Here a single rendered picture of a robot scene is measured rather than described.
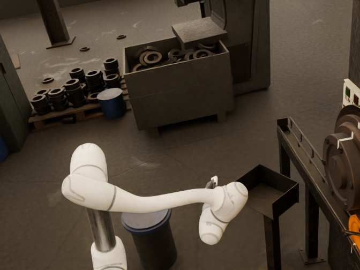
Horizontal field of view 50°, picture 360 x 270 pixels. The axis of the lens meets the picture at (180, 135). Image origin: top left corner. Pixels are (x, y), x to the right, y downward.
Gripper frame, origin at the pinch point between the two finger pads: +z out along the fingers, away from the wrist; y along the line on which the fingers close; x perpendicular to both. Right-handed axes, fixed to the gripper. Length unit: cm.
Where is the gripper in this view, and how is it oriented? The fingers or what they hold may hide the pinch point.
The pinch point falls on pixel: (214, 181)
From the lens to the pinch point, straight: 197.7
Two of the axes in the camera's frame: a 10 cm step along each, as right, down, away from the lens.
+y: 5.9, 7.4, 3.2
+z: 1.2, -4.7, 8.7
